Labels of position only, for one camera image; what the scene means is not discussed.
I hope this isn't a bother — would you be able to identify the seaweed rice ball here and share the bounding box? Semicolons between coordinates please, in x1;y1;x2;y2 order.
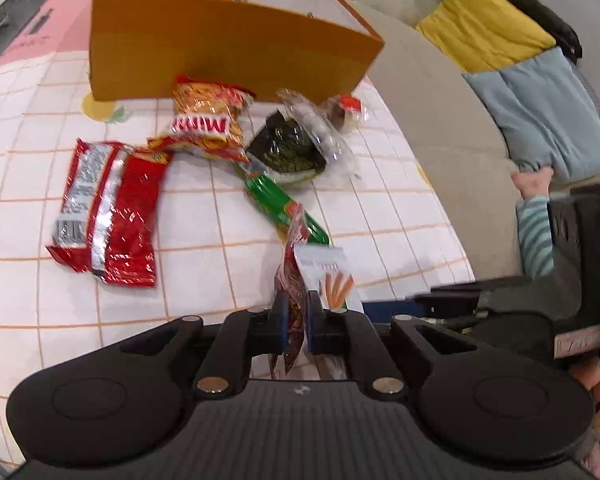
247;89;361;186

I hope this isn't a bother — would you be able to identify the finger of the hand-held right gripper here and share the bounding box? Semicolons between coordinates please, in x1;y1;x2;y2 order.
429;279;486;296
414;294;482;323

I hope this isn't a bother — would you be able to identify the green sausage packet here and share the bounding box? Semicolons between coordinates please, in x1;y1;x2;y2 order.
240;170;331;246

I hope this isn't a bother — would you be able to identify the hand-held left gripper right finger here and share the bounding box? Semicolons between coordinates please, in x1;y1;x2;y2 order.
306;290;477;396

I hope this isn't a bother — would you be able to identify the person's bare foot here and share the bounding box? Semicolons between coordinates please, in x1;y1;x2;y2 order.
510;165;556;203

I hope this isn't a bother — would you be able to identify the person's striped clothing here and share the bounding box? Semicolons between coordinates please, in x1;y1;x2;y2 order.
516;192;556;278

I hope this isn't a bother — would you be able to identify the orange red noodle snack packet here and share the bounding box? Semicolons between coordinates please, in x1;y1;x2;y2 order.
147;75;257;163

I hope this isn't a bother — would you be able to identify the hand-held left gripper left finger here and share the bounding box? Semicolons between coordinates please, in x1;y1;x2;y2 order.
120;291;290;397

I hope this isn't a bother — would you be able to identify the yellow cushion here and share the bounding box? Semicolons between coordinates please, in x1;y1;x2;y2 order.
415;0;558;73

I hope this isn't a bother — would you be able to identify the large red snack packet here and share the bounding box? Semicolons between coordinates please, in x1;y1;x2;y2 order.
46;139;175;288

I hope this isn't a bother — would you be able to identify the clear cake red label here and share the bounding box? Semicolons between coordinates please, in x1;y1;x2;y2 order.
322;94;371;133

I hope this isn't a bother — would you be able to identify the light blue cushion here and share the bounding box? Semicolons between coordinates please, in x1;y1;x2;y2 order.
462;45;600;181

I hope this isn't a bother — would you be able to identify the white red snack packet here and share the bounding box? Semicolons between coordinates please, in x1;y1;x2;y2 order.
272;210;356;378

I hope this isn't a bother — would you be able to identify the beige sofa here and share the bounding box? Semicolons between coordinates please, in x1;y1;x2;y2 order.
280;0;600;281

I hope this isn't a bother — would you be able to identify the orange cardboard box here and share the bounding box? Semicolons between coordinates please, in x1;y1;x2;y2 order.
89;0;385;103

